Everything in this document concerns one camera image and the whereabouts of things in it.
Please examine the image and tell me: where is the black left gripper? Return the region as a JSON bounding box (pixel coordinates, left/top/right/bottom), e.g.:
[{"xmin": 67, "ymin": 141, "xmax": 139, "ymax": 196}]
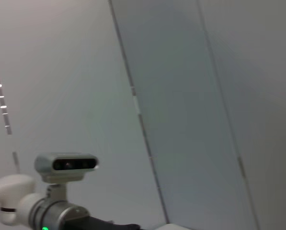
[{"xmin": 85, "ymin": 216, "xmax": 140, "ymax": 230}]

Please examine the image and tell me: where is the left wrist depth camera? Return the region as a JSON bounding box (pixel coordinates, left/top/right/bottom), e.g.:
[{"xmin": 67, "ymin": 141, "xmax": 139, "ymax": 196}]
[{"xmin": 34, "ymin": 152, "xmax": 100, "ymax": 184}]

